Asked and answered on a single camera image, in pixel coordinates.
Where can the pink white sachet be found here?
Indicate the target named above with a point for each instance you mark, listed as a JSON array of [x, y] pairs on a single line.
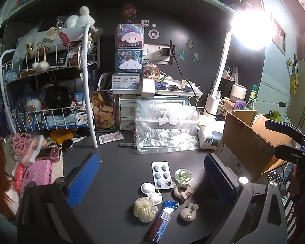
[[110, 137]]

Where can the white plush toy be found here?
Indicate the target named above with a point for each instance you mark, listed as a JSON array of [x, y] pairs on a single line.
[[78, 17]]

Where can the white oval case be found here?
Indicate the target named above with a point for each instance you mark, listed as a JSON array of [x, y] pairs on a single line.
[[150, 189]]

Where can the orange box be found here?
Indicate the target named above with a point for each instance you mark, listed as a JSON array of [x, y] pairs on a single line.
[[61, 135]]

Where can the small character wall sticker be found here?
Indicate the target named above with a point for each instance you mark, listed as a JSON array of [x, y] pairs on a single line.
[[190, 44], [181, 54], [196, 56]]

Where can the blue character box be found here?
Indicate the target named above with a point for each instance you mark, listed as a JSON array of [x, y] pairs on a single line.
[[129, 61]]

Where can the brown cardboard box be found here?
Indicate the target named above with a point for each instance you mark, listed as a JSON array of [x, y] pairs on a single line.
[[246, 139]]

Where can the small purple box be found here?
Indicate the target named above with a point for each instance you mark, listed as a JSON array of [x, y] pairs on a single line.
[[239, 105]]

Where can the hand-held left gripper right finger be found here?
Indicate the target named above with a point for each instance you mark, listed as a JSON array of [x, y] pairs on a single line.
[[218, 180]]

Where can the black charger plug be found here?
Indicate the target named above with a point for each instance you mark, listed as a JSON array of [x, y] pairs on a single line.
[[167, 52]]

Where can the red packet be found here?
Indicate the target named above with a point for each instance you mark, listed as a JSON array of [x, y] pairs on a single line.
[[19, 175]]

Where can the black pen holder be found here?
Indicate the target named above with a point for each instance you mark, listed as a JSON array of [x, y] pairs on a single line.
[[227, 86]]

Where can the round beige hair clip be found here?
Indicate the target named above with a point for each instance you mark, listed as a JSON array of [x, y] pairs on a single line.
[[189, 212]]

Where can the person's reddish hair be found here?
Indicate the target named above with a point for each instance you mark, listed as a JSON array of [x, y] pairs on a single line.
[[0, 170]]

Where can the yellow anime picture card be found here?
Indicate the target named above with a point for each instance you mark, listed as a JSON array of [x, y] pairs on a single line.
[[103, 111]]

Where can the white desk shelf riser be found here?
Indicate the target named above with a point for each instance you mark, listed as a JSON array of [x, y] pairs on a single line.
[[175, 93]]

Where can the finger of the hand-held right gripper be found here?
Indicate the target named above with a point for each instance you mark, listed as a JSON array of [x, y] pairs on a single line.
[[284, 128], [292, 152]]

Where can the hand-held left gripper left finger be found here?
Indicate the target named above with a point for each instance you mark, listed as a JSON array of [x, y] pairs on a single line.
[[82, 180]]

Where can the yellow character wall hanging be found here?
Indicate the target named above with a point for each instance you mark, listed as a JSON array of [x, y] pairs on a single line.
[[293, 77]]

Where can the white blue labelled box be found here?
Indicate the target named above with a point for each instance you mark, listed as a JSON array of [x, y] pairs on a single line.
[[125, 81]]

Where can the pink framed wall picture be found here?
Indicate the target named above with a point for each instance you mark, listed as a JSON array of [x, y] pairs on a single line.
[[278, 35]]

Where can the round face wall sticker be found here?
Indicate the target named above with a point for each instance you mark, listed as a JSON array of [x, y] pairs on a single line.
[[153, 34]]

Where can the pink compact camera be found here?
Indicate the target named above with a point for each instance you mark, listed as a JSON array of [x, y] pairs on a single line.
[[48, 153]]

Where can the wall outlet panel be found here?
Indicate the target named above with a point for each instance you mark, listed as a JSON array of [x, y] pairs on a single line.
[[153, 53]]

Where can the white pompom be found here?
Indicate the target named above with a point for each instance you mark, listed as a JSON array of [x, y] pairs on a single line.
[[40, 66]]

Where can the round green white container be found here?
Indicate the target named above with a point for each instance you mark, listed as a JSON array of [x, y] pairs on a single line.
[[184, 176]]

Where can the white desk lamp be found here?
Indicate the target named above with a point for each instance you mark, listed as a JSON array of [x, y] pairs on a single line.
[[222, 63]]

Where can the blue brown snack packet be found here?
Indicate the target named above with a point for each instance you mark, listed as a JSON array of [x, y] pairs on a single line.
[[162, 219]]

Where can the blue pill blister pack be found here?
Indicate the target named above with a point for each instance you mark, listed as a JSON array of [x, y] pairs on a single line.
[[161, 174]]

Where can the black plush toy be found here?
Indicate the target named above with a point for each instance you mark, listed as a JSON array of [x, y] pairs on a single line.
[[57, 97]]

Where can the person's striped clothing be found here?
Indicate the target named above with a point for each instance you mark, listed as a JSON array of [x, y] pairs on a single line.
[[291, 213]]

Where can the small anime figurine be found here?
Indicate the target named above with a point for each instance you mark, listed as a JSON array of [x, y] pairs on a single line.
[[150, 72]]

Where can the blue anime card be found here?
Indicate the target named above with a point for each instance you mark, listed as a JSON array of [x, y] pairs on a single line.
[[78, 101]]

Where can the green plush toy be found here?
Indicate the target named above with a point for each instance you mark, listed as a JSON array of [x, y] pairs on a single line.
[[275, 115]]

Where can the blue round case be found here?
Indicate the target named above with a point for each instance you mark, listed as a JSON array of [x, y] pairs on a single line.
[[164, 85]]

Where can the black round object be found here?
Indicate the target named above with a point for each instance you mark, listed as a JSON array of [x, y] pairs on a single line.
[[67, 143]]

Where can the green glass bottle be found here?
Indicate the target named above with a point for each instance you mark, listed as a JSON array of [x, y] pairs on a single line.
[[251, 99]]

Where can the pink leopard print box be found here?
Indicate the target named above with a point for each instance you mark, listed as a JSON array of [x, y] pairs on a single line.
[[38, 175]]

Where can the white cylinder humidifier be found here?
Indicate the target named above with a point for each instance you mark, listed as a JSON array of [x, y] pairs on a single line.
[[237, 92]]

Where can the white mini drawer unit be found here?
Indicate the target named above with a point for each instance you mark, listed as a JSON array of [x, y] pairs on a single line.
[[127, 111]]

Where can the white tissue pack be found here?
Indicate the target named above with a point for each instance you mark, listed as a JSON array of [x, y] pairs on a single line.
[[208, 138]]

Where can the black box with white print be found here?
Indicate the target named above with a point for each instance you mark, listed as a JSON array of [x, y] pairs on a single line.
[[59, 59]]

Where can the pink flower hair claw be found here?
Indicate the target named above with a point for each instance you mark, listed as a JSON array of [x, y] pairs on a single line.
[[21, 142]]

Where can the small plain white box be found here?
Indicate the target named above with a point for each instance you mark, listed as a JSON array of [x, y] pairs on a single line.
[[148, 87]]

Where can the pink character box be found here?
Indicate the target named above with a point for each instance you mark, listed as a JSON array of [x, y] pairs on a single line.
[[130, 36]]

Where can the dark pen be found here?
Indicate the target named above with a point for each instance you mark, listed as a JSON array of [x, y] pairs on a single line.
[[125, 145]]

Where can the brown spring head figure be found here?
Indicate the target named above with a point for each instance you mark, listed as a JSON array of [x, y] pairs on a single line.
[[128, 10]]

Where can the small white tape dispenser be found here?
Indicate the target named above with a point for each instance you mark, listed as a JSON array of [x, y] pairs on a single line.
[[179, 190]]

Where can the clear zip bag with bow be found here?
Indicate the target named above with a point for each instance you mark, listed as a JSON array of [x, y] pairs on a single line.
[[165, 129]]

